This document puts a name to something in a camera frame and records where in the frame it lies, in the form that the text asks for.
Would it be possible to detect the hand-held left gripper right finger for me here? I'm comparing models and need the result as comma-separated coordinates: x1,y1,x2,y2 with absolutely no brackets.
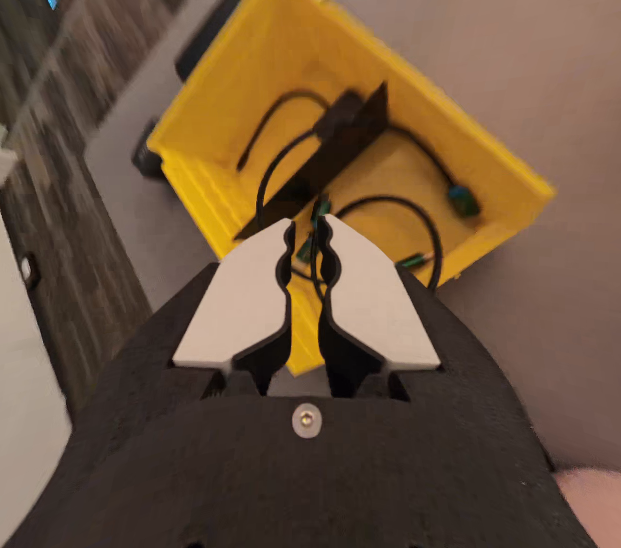
315,214,442,371

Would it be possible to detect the small black box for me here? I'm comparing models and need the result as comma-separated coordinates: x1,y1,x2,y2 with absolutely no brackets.
132,121,168,180

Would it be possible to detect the black bin divider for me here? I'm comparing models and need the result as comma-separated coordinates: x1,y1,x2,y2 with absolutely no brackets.
234,81,390,242

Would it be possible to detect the black braided hdmi cable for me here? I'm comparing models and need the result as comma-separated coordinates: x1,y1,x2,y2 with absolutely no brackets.
255,126,481,282
310,194,444,291

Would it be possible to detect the yellow plastic storage bin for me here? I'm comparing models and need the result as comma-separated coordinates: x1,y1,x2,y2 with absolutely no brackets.
147,0,557,376

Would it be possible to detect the black cable with black plug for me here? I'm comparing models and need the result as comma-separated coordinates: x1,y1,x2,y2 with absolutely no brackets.
236,90,368,172

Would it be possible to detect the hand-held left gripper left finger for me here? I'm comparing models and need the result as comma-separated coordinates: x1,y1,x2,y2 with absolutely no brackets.
172,218,297,373

